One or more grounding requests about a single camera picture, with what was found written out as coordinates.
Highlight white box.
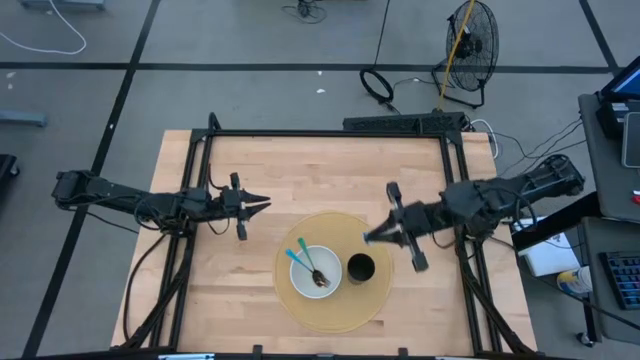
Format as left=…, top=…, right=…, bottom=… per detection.
left=514, top=215, right=581, bottom=278

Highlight grey floor bar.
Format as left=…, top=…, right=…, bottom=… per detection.
left=0, top=110, right=49, bottom=129

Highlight tangled black cable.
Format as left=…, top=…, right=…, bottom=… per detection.
left=280, top=0, right=329, bottom=25

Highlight white floor cable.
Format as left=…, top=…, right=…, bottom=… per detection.
left=0, top=0, right=88, bottom=56

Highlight black chair base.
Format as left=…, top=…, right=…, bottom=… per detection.
left=0, top=153, right=21, bottom=197

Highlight wipes canister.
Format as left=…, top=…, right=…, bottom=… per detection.
left=556, top=266, right=594, bottom=296

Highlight thin black desk cables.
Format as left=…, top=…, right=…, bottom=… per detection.
left=492, top=117, right=587, bottom=176

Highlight round yellow woven placemat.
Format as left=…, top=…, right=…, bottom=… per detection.
left=272, top=210, right=395, bottom=334

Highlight grey tablet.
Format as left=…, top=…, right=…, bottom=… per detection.
left=621, top=111, right=640, bottom=169

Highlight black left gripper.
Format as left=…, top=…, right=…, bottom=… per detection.
left=219, top=172, right=273, bottom=242

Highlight black metal table frame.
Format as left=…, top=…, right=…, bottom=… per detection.
left=117, top=112, right=539, bottom=360

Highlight blue-handled fork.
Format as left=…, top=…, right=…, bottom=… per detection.
left=284, top=248, right=329, bottom=288

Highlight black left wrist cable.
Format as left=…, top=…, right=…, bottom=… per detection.
left=206, top=163, right=232, bottom=237

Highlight black base cable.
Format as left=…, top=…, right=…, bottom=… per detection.
left=122, top=229, right=172, bottom=346

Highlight white bowl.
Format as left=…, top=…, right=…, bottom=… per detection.
left=289, top=244, right=344, bottom=300

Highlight green-handled gold spoon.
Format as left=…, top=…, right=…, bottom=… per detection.
left=297, top=237, right=332, bottom=289

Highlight black desk beam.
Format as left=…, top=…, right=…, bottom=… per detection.
left=510, top=191, right=601, bottom=254

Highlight black device box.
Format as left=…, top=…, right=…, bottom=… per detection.
left=594, top=99, right=632, bottom=140

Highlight grey keyboard desk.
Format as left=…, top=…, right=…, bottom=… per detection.
left=579, top=217, right=640, bottom=346

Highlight grey cart base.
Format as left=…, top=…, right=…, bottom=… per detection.
left=18, top=0, right=107, bottom=11

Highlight black keyboard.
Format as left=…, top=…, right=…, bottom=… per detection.
left=598, top=249, right=640, bottom=311

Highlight black cup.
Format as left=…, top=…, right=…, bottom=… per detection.
left=346, top=252, right=377, bottom=286

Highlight black coiled floor cable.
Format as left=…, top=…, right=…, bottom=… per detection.
left=358, top=0, right=401, bottom=115

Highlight black floor fan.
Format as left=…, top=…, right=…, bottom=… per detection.
left=432, top=0, right=500, bottom=110

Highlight computer monitor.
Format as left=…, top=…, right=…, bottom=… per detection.
left=598, top=67, right=640, bottom=101

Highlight white cable loop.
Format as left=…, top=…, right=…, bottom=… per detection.
left=469, top=118, right=500, bottom=160

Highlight yellow extension cord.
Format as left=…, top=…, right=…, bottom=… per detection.
left=438, top=0, right=476, bottom=112

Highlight black perforated box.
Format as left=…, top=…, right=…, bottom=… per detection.
left=342, top=111, right=469, bottom=135

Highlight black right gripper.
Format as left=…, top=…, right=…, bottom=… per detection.
left=363, top=181, right=434, bottom=274

